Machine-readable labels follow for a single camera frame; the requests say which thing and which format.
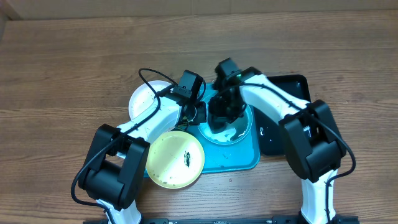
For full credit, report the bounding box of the light blue plate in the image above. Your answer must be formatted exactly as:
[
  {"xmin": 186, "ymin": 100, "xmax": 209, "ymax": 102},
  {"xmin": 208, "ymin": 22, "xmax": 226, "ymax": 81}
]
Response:
[{"xmin": 198, "ymin": 106, "xmax": 252, "ymax": 145}]

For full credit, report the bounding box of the pink speckled plate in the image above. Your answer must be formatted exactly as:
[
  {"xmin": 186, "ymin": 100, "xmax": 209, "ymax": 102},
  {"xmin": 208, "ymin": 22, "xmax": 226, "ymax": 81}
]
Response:
[{"xmin": 128, "ymin": 80, "xmax": 170, "ymax": 119}]

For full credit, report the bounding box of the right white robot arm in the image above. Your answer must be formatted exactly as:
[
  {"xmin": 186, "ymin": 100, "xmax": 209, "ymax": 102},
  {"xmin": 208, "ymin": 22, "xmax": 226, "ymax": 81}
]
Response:
[{"xmin": 208, "ymin": 67, "xmax": 352, "ymax": 223}]

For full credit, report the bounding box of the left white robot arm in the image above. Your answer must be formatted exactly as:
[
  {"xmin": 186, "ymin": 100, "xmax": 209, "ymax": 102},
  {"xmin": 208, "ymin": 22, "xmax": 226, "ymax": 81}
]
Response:
[{"xmin": 73, "ymin": 82, "xmax": 206, "ymax": 223}]

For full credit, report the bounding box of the black water tray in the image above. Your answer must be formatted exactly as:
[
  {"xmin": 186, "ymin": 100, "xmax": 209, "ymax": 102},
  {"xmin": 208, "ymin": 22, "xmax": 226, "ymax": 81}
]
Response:
[{"xmin": 252, "ymin": 75, "xmax": 311, "ymax": 156}]

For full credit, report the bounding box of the teal plastic tray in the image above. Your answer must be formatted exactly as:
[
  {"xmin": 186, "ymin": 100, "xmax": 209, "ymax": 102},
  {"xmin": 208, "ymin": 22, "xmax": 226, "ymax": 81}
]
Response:
[{"xmin": 141, "ymin": 81, "xmax": 261, "ymax": 178}]

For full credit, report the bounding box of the yellow plate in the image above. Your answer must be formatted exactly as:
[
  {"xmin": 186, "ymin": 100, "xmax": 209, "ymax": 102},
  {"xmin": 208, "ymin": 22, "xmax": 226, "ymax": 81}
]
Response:
[{"xmin": 146, "ymin": 131, "xmax": 205, "ymax": 189}]

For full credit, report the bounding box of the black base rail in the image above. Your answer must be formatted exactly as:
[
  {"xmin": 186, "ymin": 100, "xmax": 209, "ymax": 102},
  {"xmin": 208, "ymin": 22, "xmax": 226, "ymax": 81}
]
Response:
[{"xmin": 83, "ymin": 215, "xmax": 360, "ymax": 224}]

